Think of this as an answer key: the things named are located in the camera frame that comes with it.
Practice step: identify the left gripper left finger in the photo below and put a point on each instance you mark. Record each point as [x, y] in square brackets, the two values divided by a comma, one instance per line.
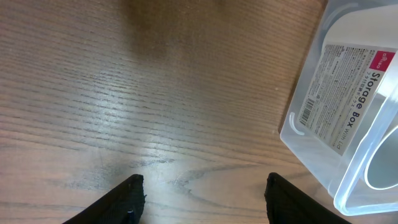
[124, 204]

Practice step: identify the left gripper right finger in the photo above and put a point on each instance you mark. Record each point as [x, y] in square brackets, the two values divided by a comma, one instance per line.
[287, 204]

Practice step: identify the grey plastic cup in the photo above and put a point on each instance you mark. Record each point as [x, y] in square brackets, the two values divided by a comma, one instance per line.
[381, 170]

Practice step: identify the clear plastic storage box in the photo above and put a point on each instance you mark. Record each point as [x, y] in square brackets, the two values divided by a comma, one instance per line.
[345, 102]

